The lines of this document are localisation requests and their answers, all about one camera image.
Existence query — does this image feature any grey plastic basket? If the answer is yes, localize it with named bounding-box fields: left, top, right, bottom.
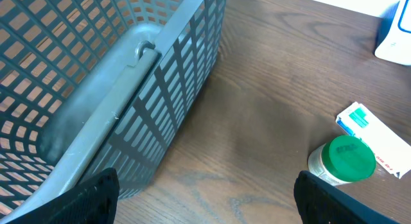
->
left=1, top=0, right=227, bottom=223

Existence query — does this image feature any white barcode scanner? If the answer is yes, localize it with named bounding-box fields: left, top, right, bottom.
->
left=374, top=0, right=410, bottom=66

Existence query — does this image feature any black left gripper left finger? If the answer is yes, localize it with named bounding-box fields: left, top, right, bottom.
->
left=10, top=168, right=119, bottom=224

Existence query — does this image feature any white green carton box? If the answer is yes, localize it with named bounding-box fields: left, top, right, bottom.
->
left=336, top=102, right=410, bottom=179

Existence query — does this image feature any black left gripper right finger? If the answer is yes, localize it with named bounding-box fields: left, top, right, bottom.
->
left=293, top=171, right=395, bottom=223

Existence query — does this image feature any green lid jar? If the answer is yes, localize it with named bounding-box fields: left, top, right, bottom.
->
left=308, top=135, right=376, bottom=186

